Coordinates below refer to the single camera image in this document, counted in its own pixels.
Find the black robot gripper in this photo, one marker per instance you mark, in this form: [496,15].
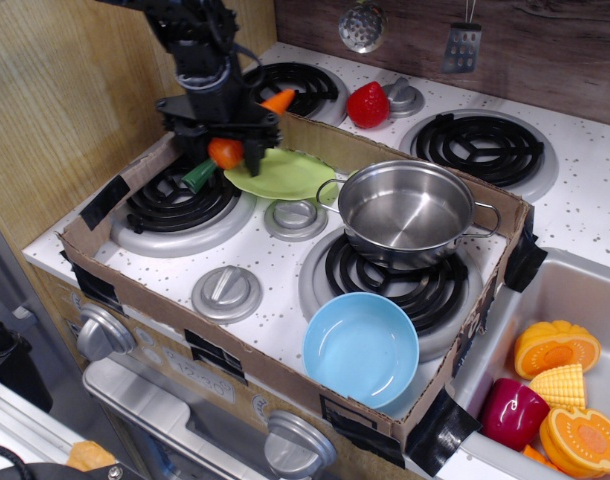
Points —
[223,107]

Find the orange toy carrot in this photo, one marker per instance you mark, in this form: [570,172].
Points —
[227,154]

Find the light green plastic plate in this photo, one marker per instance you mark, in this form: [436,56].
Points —
[284,175]

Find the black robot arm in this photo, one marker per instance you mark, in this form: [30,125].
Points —
[199,35]

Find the front left black burner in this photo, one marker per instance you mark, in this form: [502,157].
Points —
[165,219]

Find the black burner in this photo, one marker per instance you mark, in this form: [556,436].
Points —
[436,299]
[165,219]
[498,148]
[320,95]

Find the silver stovetop knob centre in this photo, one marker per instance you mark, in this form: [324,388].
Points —
[295,220]

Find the silver stovetop knob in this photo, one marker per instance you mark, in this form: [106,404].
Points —
[295,220]
[404,99]
[227,295]

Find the back left black burner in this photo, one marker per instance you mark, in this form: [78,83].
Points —
[320,95]

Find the silver stovetop knob front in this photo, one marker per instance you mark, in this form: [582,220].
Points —
[227,295]

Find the red toy strawberry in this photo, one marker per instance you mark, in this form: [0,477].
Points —
[368,106]

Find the hanging metal strainer ladle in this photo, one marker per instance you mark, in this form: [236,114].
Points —
[362,27]

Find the silver stovetop knob back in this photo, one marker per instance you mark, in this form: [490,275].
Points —
[404,99]

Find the stainless steel pot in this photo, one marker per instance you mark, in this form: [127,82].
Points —
[409,214]

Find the silver oven knob left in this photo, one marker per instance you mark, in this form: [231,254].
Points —
[102,334]

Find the silver oven knob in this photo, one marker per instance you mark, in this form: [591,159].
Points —
[102,334]
[295,449]

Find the light blue plastic bowl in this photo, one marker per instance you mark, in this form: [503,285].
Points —
[363,347]

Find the hanging metal slotted spatula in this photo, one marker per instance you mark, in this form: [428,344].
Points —
[463,43]

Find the back right black burner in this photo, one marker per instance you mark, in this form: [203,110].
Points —
[498,148]

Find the front right black burner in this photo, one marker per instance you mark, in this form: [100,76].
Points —
[436,299]

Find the black device left edge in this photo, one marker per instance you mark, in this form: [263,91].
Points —
[18,371]

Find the silver oven knob right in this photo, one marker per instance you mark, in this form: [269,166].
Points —
[295,449]

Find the brown cardboard fence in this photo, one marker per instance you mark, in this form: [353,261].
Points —
[269,361]

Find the orange object bottom left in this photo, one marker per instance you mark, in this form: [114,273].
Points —
[87,455]

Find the silver metal sink basin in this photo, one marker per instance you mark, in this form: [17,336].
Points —
[566,287]

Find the orange toy pumpkin half upper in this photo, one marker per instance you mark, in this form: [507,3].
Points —
[547,345]

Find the orange toy pumpkin half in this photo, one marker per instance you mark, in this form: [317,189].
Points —
[577,441]
[547,345]

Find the dark red toy pepper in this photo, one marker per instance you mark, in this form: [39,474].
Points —
[512,414]

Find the yellow toy corn piece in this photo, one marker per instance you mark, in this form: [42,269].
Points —
[561,387]

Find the small orange toy piece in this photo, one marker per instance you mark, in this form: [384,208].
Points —
[534,454]

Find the orange toy pumpkin half lower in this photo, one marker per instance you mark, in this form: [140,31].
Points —
[577,441]

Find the silver oven door handle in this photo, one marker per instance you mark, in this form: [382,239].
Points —
[177,437]

